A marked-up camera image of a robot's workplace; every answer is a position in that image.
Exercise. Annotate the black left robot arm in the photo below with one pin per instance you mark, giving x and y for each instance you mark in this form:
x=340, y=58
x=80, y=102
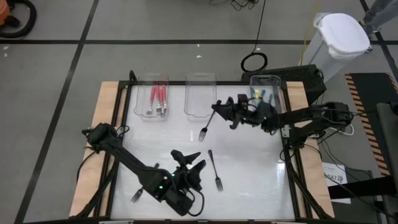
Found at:
x=130, y=161

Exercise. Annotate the person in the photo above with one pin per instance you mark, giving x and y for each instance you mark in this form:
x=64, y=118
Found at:
x=379, y=12

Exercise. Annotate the black metal fork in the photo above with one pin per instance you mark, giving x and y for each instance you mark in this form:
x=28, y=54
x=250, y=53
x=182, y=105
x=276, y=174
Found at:
x=136, y=196
x=202, y=134

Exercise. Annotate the clear plastic bin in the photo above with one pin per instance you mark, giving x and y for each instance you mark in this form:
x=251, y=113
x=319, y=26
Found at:
x=270, y=81
x=141, y=102
x=200, y=99

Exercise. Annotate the black metal beam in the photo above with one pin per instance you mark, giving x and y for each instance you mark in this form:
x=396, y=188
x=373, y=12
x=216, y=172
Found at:
x=367, y=186

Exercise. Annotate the black metal table frame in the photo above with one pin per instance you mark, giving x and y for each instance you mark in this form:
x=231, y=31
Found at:
x=177, y=83

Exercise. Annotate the wooden table board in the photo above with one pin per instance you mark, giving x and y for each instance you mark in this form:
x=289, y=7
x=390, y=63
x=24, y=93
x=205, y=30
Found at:
x=298, y=93
x=105, y=99

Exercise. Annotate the dark grey cabinet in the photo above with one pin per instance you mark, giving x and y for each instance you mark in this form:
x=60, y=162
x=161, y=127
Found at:
x=388, y=149

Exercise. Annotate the black mat hazard stripes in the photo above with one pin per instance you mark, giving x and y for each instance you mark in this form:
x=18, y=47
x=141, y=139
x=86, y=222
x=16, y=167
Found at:
x=370, y=93

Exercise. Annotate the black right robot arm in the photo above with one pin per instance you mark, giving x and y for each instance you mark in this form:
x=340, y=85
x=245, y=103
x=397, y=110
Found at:
x=304, y=116

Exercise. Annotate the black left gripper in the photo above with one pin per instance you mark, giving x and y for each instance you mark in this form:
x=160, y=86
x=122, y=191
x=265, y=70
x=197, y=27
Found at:
x=188, y=179

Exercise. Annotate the white paper sign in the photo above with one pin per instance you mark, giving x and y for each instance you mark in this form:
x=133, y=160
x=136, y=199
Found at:
x=334, y=174

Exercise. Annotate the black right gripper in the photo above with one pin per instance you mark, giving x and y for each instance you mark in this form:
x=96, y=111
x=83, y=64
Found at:
x=258, y=115

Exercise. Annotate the silver fork right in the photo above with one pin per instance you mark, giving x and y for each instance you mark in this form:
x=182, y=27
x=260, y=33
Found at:
x=214, y=168

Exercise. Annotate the white trash bin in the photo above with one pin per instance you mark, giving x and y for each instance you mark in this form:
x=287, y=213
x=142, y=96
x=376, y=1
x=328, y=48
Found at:
x=342, y=34

